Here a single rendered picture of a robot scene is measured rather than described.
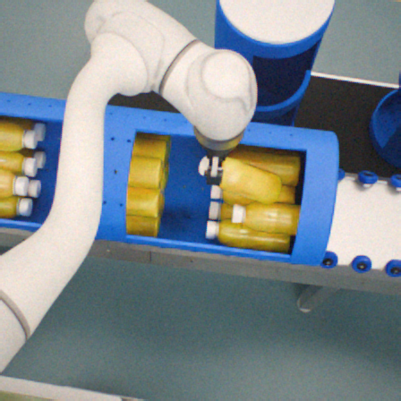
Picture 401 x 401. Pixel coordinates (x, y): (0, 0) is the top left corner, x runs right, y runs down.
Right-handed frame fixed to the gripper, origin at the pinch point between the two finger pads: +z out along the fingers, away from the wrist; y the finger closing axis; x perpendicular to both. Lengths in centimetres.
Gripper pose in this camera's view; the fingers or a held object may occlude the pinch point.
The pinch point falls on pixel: (216, 164)
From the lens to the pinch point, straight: 143.0
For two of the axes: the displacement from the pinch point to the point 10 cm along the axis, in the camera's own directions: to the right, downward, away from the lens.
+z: -0.1, 2.6, 9.7
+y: 1.3, -9.6, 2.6
